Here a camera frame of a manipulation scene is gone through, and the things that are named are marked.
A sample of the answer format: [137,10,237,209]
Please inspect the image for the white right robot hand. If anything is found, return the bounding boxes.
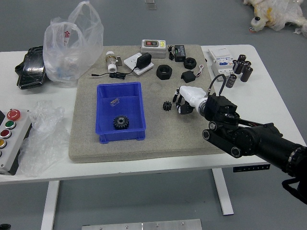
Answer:
[173,85,208,115]

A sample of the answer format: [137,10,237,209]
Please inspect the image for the large black gear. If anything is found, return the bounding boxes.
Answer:
[112,115,130,131]

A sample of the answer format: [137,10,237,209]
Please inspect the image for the small black hex nut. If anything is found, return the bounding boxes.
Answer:
[183,57,197,69]

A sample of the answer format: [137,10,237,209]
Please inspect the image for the large black hex nut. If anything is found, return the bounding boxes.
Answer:
[156,64,171,80]

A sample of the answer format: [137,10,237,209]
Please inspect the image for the blue plastic box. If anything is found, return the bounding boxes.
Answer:
[95,81,146,144]

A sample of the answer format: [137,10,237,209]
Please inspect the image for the grey push-button control box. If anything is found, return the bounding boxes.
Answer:
[0,109,33,175]

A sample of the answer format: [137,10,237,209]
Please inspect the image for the black module green terminals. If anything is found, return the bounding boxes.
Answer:
[174,44,188,62]

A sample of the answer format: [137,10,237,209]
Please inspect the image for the white circuit breaker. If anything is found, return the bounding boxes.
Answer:
[207,47,236,82]

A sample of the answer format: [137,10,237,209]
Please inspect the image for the white table leg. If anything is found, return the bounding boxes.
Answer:
[41,180,60,230]
[211,168,235,216]

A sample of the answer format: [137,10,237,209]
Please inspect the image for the black power adapter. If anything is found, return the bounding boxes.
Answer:
[136,52,153,70]

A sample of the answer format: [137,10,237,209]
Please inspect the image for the grey-brown foam mat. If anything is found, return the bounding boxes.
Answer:
[68,44,225,164]

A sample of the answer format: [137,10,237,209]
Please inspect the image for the brass valve white fittings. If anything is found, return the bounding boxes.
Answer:
[105,51,123,74]

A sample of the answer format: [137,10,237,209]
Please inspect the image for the crumpled clear plastic bag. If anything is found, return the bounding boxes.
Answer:
[18,100,72,178]

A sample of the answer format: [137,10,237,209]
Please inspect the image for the black table control panel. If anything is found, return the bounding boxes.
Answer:
[233,164,271,173]

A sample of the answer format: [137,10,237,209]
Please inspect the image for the metal floor fixture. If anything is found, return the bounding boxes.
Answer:
[144,0,157,11]

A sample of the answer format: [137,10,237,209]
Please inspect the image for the plush toy in plastic wrap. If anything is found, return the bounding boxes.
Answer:
[242,0,307,38]

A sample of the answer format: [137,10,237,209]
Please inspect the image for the white plastic bag red print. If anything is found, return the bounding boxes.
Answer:
[42,1,104,88]

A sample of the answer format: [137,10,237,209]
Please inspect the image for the grey metal plate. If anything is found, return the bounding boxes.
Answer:
[81,218,203,230]

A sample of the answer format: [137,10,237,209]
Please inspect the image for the black plastic tray stack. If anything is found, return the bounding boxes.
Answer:
[14,46,47,91]

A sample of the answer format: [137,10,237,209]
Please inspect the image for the grey switch box red buttons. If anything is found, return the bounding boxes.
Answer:
[140,39,167,59]

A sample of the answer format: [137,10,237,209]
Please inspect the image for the white wall socket plate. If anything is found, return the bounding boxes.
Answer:
[123,53,155,76]

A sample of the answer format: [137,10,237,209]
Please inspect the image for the black adapter cord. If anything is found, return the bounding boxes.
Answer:
[89,68,138,80]

